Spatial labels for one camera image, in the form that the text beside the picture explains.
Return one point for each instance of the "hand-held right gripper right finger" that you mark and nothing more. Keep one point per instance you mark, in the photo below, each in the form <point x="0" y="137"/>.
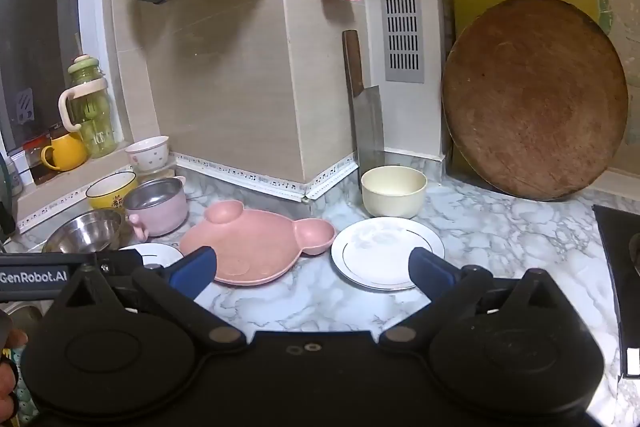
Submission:
<point x="431" y="271"/>

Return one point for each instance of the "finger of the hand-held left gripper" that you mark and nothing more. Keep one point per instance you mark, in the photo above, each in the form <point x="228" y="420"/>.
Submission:
<point x="122" y="261"/>

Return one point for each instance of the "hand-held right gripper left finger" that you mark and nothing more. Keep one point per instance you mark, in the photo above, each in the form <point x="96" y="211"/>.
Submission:
<point x="192" y="269"/>

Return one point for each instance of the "stainless steel bowl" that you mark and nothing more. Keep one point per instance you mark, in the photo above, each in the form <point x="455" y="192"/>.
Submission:
<point x="85" y="232"/>

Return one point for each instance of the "white gold-rimmed plate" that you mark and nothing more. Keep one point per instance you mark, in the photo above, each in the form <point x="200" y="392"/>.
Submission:
<point x="380" y="252"/>

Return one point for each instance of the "pink bear-shaped plate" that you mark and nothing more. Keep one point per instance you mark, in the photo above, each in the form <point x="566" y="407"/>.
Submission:
<point x="255" y="247"/>

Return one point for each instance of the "cream bowl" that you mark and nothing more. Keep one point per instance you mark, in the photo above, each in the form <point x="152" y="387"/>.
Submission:
<point x="392" y="192"/>

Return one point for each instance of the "person's left hand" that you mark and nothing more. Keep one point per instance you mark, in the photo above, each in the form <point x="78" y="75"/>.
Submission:
<point x="11" y="338"/>

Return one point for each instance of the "small white plate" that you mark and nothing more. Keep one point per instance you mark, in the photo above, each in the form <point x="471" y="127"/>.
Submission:
<point x="155" y="254"/>

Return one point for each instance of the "steel sink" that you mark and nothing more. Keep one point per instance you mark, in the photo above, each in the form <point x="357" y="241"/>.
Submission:
<point x="22" y="313"/>

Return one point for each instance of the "yellow bowl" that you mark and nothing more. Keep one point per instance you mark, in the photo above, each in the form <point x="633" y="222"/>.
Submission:
<point x="107" y="194"/>

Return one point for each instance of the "white floral bowl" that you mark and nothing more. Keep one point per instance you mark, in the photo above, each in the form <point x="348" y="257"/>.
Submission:
<point x="147" y="154"/>

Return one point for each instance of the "dark glass jar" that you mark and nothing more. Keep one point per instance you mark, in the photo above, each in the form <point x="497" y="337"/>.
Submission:
<point x="35" y="159"/>

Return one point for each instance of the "yellow mug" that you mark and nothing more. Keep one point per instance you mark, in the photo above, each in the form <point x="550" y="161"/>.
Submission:
<point x="67" y="152"/>

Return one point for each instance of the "green water bottle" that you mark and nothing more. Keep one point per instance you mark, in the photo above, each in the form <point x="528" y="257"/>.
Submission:
<point x="92" y="117"/>

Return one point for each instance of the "window hook sticker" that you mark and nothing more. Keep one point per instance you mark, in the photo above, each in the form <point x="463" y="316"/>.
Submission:
<point x="24" y="107"/>

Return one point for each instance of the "black stove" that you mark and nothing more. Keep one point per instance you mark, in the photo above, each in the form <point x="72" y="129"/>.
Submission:
<point x="620" y="257"/>

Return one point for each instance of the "round wooden cutting board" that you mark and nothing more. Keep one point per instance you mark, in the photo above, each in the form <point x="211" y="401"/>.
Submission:
<point x="535" y="102"/>

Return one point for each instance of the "grey vent grille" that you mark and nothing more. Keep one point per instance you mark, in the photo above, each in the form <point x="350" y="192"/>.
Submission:
<point x="400" y="7"/>

